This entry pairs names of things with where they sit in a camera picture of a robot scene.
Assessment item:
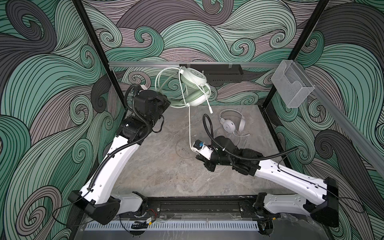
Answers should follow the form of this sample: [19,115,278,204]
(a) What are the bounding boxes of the aluminium wall rail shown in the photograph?
[109,61,280,69]

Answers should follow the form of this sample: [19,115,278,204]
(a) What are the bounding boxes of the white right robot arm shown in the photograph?
[192,136,339,228]

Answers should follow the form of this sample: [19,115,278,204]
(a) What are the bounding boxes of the white slotted cable duct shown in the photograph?
[85,220,259,232]

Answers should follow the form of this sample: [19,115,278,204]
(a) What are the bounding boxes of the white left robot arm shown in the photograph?
[68,85,171,225]

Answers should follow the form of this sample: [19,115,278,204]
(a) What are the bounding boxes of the black frame post right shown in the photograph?
[260,0,329,111]

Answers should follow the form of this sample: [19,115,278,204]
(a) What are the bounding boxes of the mint green headphones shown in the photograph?
[154,65,212,108]

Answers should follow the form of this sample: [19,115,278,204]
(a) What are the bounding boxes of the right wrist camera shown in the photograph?
[192,140,214,160]

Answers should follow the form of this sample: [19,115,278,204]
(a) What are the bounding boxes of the black frame post left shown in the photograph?
[72,0,127,109]

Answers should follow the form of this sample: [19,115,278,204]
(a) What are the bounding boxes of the black perforated wall tray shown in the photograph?
[190,64,244,84]

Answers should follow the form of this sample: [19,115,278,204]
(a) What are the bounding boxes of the white headphones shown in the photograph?
[219,109,249,138]

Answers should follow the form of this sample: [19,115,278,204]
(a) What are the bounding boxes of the black frame post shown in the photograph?
[72,0,127,109]
[260,0,329,111]

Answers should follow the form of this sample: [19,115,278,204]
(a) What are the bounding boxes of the clear plastic wall bin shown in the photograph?
[271,60,315,109]

